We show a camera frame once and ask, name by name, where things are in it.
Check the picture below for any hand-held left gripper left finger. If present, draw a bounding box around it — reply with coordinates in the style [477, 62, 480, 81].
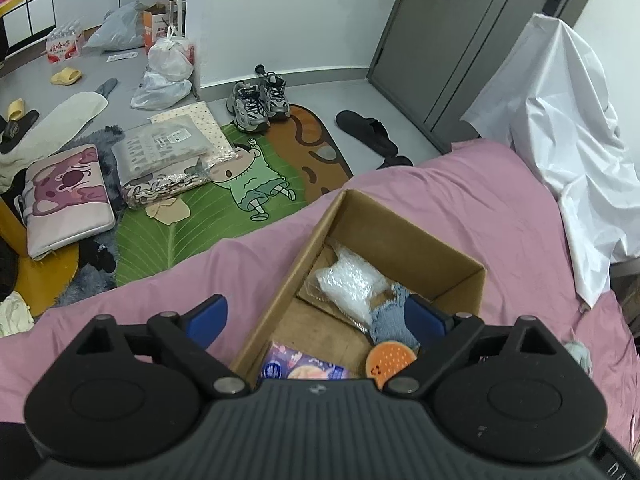
[75, 294, 251, 400]

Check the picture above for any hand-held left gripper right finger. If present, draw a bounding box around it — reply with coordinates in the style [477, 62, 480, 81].
[385, 294, 561, 398]

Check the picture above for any blue-grey knitted toy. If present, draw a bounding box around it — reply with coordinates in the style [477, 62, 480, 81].
[370, 282, 423, 350]

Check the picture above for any orange burger plush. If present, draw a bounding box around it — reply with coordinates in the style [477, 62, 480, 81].
[365, 342, 417, 390]

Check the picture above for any brown cardboard box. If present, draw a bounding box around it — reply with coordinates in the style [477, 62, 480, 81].
[231, 189, 487, 391]

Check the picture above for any clear bag of bubble wrap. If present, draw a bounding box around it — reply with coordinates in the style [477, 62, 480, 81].
[314, 246, 388, 328]

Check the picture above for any blue tissue pack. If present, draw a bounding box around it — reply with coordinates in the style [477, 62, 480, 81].
[260, 341, 351, 383]

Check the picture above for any cartoon floor mat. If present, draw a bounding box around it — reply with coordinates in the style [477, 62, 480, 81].
[115, 104, 353, 288]

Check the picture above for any beige paper cutout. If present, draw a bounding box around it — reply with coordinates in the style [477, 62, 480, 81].
[145, 199, 191, 226]

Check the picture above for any grey fluffy plush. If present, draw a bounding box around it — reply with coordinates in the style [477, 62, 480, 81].
[564, 341, 593, 376]

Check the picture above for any blue-grey fuzzy rug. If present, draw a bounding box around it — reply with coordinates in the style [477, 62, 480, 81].
[55, 125, 126, 306]

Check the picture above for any pink bed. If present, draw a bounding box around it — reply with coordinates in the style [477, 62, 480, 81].
[0, 140, 640, 461]

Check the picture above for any leopard pattern bedding package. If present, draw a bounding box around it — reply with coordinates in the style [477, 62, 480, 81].
[120, 162, 213, 209]

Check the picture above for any yellow stool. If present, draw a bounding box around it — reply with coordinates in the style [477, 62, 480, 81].
[0, 195, 81, 318]

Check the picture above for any grey clear bedding package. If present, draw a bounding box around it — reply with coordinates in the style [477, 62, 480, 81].
[111, 114, 211, 186]

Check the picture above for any pink cartoon laptop sleeve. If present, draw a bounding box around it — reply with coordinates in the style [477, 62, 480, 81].
[15, 143, 117, 261]

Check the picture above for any beige dotted bedding package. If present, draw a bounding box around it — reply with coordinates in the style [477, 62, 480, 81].
[150, 101, 236, 166]

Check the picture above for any pale crumpled cloth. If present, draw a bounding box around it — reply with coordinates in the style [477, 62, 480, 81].
[0, 291, 36, 338]

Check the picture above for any grey sneaker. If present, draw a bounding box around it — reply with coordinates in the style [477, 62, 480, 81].
[260, 72, 291, 121]
[226, 81, 271, 134]

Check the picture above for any white plastic sheet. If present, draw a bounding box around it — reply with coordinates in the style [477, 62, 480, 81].
[460, 12, 640, 310]

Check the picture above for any cream long cushion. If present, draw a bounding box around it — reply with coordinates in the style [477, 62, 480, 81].
[0, 91, 109, 181]

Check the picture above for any black sandal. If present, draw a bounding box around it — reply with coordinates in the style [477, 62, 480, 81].
[0, 109, 41, 156]

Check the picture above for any grey door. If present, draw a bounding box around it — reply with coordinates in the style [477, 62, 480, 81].
[367, 0, 608, 156]

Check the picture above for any orange cardboard box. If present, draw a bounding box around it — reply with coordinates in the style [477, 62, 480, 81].
[142, 2, 176, 56]

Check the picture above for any grey plastic bag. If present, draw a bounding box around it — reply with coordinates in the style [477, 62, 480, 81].
[82, 1, 151, 53]

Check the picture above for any pack of water bottles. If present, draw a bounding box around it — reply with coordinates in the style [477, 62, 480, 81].
[46, 19, 86, 65]

